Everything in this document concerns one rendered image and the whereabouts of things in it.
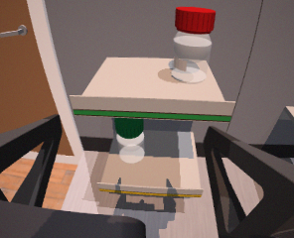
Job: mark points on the clear bottle with green cap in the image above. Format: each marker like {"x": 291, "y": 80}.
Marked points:
{"x": 130, "y": 140}

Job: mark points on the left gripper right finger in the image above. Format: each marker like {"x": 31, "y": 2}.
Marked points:
{"x": 274, "y": 213}

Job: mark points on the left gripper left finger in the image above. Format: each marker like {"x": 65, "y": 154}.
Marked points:
{"x": 17, "y": 143}

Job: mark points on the white bottle with red cap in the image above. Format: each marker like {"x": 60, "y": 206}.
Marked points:
{"x": 192, "y": 45}

